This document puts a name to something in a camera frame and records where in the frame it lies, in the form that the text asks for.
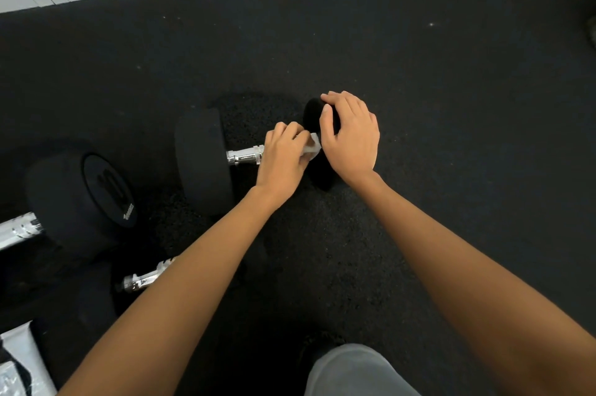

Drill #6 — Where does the black dumbbell with printed end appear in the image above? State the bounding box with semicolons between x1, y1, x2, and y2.
0;143;140;262

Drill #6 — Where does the person's grey trouser leg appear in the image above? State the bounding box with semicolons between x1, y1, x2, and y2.
305;344;422;396

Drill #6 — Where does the person's right hand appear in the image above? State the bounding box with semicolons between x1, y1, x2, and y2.
319;91;382;188

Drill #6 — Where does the person's left forearm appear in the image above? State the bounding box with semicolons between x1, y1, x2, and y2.
58;186;279;396

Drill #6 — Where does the white wipe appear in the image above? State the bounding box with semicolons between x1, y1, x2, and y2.
302;132;323;162

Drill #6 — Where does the white plastic packet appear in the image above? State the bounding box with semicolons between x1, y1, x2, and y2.
0;320;57;396

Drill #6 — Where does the black dumbbell with chrome handle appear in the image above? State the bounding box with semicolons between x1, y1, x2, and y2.
174;97;343;218
77;256;178;333

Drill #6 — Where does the person's black shoe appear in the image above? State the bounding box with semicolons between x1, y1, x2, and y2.
297;332;346;366

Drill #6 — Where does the person's left hand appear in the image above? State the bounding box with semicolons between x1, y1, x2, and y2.
255;121;312;213

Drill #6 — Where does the person's right forearm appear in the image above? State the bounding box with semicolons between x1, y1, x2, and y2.
347;171;596;396

